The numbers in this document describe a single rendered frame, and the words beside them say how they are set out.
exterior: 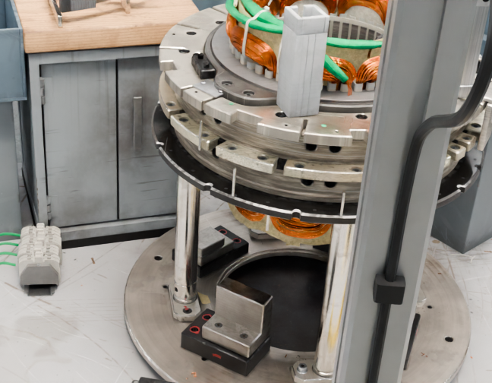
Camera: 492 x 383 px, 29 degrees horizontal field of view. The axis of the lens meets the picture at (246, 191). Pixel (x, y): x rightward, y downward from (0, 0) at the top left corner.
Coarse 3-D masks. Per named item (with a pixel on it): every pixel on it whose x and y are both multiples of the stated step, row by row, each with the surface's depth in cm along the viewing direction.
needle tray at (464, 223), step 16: (480, 176) 114; (480, 192) 116; (448, 208) 120; (464, 208) 118; (480, 208) 118; (448, 224) 120; (464, 224) 118; (480, 224) 120; (448, 240) 121; (464, 240) 119; (480, 240) 122
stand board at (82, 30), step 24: (24, 0) 107; (120, 0) 109; (144, 0) 110; (168, 0) 110; (24, 24) 101; (48, 24) 102; (72, 24) 102; (96, 24) 103; (120, 24) 103; (144, 24) 104; (168, 24) 104; (24, 48) 101; (48, 48) 101; (72, 48) 102; (96, 48) 103
